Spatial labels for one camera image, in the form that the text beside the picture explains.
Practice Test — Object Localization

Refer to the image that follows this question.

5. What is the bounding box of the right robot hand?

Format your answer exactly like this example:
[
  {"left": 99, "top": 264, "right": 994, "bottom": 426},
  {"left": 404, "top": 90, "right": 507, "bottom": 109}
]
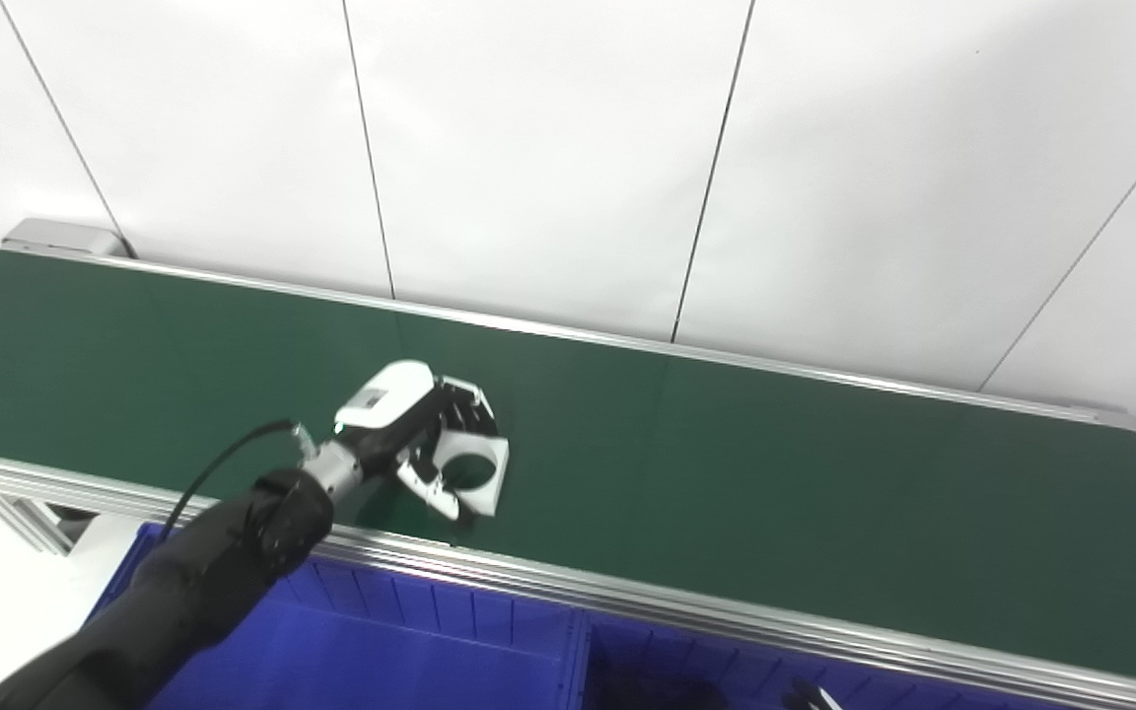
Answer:
[{"left": 783, "top": 678, "right": 845, "bottom": 710}]

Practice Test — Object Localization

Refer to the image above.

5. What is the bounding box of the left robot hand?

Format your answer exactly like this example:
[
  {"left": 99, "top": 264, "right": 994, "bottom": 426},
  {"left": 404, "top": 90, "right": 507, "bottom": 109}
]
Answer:
[{"left": 331, "top": 360, "right": 502, "bottom": 522}]

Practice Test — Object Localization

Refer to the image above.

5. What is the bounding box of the white square part with hole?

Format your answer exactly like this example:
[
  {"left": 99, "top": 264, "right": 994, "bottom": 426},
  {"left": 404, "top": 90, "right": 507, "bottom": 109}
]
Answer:
[{"left": 425, "top": 429, "right": 511, "bottom": 520}]

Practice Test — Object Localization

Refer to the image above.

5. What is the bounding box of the blue plastic bin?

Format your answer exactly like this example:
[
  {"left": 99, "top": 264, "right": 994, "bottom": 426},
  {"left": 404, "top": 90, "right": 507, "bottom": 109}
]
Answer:
[
  {"left": 85, "top": 523, "right": 591, "bottom": 710},
  {"left": 573, "top": 611, "right": 1057, "bottom": 710}
]

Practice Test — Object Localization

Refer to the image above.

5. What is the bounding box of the green conveyor belt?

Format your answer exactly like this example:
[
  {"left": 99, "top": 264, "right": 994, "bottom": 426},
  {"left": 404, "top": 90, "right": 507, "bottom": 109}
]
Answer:
[
  {"left": 0, "top": 219, "right": 1136, "bottom": 710},
  {"left": 0, "top": 249, "right": 1136, "bottom": 691}
]

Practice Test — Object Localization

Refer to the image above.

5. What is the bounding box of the aluminium conveyor leg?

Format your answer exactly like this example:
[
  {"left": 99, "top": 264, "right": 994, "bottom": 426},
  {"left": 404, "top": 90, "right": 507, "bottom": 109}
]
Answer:
[{"left": 0, "top": 486, "right": 104, "bottom": 556}]

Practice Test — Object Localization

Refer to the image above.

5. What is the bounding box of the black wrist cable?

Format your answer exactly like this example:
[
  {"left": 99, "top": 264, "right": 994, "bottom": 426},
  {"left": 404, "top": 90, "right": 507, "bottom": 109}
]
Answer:
[{"left": 162, "top": 418, "right": 320, "bottom": 545}]

